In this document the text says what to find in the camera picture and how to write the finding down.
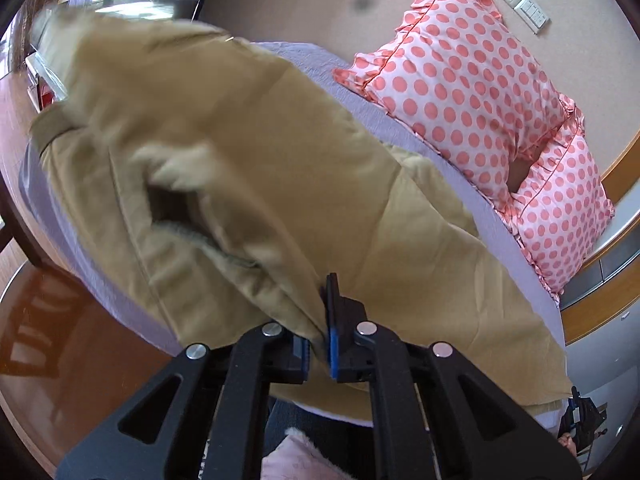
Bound khaki beige pants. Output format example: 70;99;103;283
30;6;572;422

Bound pink polka dot pillow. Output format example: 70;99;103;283
509;108;615;298
333;0;576;209

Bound lavender bed sheet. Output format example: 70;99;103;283
18;41;565;356

